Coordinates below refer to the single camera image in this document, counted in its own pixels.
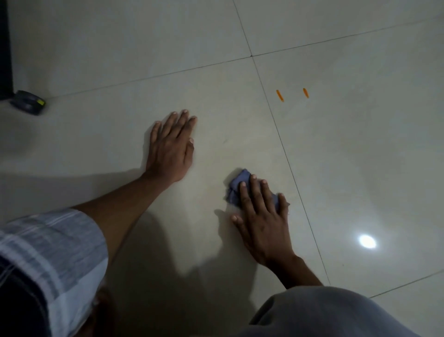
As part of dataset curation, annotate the person's right forearm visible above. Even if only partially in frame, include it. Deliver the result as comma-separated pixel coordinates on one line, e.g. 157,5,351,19
264,254,325,291

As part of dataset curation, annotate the blue-grey cleaning cloth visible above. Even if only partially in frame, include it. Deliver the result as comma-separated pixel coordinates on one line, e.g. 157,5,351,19
224,169,290,213

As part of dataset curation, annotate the small dark box, yellow label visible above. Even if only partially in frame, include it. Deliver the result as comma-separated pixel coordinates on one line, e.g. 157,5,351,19
9,90,47,116

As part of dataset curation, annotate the plain grey trouser leg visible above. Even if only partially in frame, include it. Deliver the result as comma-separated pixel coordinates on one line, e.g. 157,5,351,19
248,286,423,337

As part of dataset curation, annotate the person's right hand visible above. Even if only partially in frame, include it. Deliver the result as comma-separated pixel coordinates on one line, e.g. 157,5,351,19
231,174,296,268

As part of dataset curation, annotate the person's left forearm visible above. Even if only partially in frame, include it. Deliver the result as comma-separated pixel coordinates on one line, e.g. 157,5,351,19
71,169,179,266

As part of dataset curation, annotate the striped grey shirt sleeve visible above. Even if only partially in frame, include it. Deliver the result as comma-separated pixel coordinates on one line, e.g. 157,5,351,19
0,208,109,337

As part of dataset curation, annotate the person's left hand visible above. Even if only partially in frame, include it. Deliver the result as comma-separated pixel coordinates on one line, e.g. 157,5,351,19
145,109,198,183

